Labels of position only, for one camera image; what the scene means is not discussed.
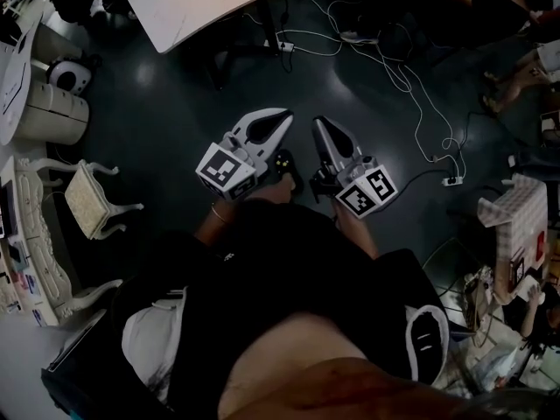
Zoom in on cream curved cabinet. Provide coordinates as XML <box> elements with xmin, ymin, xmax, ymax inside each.
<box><xmin>17</xmin><ymin>80</ymin><xmax>91</xmax><ymax>146</ymax></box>

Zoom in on person's left forearm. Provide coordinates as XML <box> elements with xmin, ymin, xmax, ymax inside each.
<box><xmin>194</xmin><ymin>199</ymin><xmax>246</xmax><ymax>247</ymax></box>

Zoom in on person's left black clog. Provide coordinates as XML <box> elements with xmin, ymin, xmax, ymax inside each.
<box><xmin>273</xmin><ymin>149</ymin><xmax>305</xmax><ymax>196</ymax></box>

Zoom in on white cable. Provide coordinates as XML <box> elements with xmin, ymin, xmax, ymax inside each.
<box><xmin>301</xmin><ymin>0</ymin><xmax>466</xmax><ymax>181</ymax></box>
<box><xmin>244</xmin><ymin>13</ymin><xmax>345</xmax><ymax>57</ymax></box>

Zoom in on black lamp cable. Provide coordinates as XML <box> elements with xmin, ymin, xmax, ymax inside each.
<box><xmin>247</xmin><ymin>0</ymin><xmax>293</xmax><ymax>74</ymax></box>

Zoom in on ornate white dressing table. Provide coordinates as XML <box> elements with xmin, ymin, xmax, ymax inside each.
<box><xmin>0</xmin><ymin>155</ymin><xmax>124</xmax><ymax>328</ymax></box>

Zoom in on person's face and neck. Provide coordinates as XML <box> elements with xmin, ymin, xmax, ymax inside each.
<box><xmin>216</xmin><ymin>311</ymin><xmax>478</xmax><ymax>420</ymax></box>

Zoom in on white round table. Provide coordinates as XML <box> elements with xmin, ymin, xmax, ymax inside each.
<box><xmin>0</xmin><ymin>13</ymin><xmax>45</xmax><ymax>148</ymax></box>

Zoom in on person's right forearm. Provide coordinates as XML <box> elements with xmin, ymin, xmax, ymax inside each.
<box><xmin>332</xmin><ymin>199</ymin><xmax>380</xmax><ymax>260</ymax></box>

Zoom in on open laptop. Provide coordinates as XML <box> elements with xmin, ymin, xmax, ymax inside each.
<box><xmin>0</xmin><ymin>179</ymin><xmax>21</xmax><ymax>240</ymax></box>

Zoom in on white marble table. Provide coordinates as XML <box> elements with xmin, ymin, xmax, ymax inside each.
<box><xmin>121</xmin><ymin>0</ymin><xmax>317</xmax><ymax>91</ymax></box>

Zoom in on person's black shorts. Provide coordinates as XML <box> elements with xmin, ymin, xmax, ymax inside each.
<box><xmin>235</xmin><ymin>197</ymin><xmax>351</xmax><ymax>257</ymax></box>

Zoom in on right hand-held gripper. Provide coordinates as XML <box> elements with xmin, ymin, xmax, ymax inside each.
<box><xmin>309</xmin><ymin>116</ymin><xmax>399</xmax><ymax>221</ymax></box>

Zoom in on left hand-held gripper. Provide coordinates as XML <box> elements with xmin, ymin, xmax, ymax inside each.
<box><xmin>195</xmin><ymin>108</ymin><xmax>294</xmax><ymax>203</ymax></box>

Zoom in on person's left leg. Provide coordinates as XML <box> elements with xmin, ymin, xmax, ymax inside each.
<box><xmin>262</xmin><ymin>175</ymin><xmax>295</xmax><ymax>206</ymax></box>

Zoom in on white black round appliance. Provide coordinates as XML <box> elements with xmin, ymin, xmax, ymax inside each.
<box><xmin>45</xmin><ymin>57</ymin><xmax>94</xmax><ymax>96</ymax></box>

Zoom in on ornate white cushioned stool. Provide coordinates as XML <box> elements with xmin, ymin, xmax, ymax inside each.
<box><xmin>25</xmin><ymin>157</ymin><xmax>145</xmax><ymax>242</ymax></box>

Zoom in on person's black shirt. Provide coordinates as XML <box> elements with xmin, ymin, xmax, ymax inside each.
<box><xmin>130</xmin><ymin>203</ymin><xmax>452</xmax><ymax>410</ymax></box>

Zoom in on checked cloth covered table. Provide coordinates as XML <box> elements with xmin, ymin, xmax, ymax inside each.
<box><xmin>476</xmin><ymin>172</ymin><xmax>550</xmax><ymax>298</ymax></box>

